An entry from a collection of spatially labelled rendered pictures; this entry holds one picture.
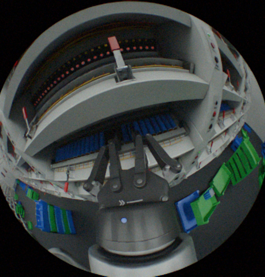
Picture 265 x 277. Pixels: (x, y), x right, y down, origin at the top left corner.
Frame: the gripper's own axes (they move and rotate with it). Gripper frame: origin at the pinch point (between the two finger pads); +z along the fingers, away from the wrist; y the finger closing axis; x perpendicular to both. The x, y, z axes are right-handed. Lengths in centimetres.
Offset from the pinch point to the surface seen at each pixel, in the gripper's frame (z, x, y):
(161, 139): -0.2, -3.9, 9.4
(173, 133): 0.3, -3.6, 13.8
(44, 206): -22, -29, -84
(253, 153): -35, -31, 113
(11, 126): -8.4, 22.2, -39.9
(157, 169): 4.8, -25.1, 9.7
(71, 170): -2.4, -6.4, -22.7
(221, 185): -23, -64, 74
